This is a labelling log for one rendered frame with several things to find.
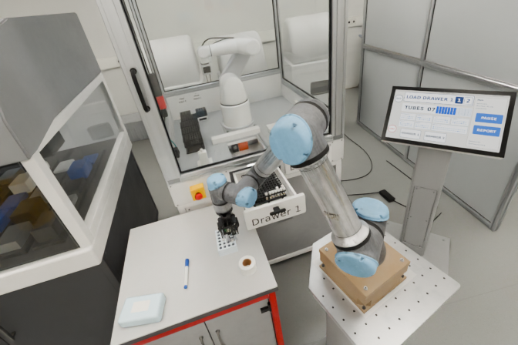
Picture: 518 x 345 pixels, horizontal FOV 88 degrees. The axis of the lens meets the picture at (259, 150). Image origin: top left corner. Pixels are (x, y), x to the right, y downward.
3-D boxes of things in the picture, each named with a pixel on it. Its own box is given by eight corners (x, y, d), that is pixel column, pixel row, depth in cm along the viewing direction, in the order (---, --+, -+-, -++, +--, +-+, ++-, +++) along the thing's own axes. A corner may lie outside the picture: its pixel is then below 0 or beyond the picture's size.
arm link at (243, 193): (260, 178, 99) (237, 172, 105) (244, 197, 91) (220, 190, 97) (264, 194, 103) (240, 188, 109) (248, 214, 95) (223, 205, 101)
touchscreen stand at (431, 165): (445, 301, 162) (501, 161, 110) (367, 270, 185) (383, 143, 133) (449, 241, 196) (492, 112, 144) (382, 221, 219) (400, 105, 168)
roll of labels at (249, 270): (237, 271, 112) (234, 265, 110) (247, 259, 116) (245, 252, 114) (250, 279, 108) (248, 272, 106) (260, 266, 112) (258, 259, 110)
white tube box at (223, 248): (237, 251, 120) (237, 246, 118) (220, 256, 119) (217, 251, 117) (233, 231, 131) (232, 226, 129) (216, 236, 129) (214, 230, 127)
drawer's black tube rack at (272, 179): (287, 199, 134) (285, 189, 130) (253, 210, 130) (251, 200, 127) (272, 175, 152) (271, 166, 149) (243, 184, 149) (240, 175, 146)
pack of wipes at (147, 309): (166, 297, 106) (163, 290, 103) (161, 323, 98) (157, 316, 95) (129, 303, 106) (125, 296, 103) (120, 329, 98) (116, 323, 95)
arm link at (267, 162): (317, 78, 80) (249, 163, 115) (304, 92, 72) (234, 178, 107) (347, 104, 80) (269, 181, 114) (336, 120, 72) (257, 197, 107)
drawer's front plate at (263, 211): (306, 212, 127) (304, 194, 122) (247, 230, 122) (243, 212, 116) (304, 209, 129) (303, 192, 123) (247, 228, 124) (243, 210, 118)
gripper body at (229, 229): (221, 239, 110) (215, 219, 104) (219, 225, 117) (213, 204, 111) (240, 234, 111) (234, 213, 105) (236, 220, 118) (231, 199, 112)
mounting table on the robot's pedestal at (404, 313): (454, 303, 101) (462, 285, 95) (372, 384, 84) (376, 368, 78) (358, 230, 136) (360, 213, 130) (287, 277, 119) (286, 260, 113)
